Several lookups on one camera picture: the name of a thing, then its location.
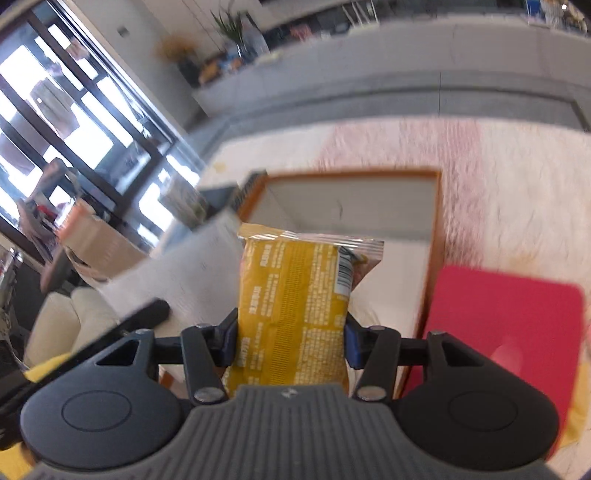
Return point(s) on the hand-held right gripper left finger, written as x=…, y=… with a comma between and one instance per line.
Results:
x=228, y=339

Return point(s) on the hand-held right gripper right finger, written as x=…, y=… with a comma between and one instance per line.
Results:
x=353, y=344

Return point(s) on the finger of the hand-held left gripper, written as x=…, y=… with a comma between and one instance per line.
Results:
x=143, y=316

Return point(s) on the yellow snack packet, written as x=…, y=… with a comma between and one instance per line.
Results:
x=295, y=314

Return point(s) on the orange-edged cardboard box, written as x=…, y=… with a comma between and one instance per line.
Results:
x=360, y=203

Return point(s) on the cream cushion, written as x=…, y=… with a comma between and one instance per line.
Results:
x=69, y=323

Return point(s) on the beige cardboard carton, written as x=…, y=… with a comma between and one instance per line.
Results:
x=97, y=244

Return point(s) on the yellow cloth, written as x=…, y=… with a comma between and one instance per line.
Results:
x=44, y=369

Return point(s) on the pink-lidded clear container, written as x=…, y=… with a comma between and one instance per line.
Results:
x=503, y=323

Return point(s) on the black-framed window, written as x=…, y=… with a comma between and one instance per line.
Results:
x=78, y=115

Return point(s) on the white lace blanket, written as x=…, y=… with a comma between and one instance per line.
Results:
x=517, y=184

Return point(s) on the snack bags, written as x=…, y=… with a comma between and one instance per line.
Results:
x=221, y=64

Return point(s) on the white marble media ledge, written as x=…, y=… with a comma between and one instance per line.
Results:
x=369, y=64

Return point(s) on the potted plant in glass vase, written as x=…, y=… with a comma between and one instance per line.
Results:
x=235, y=32

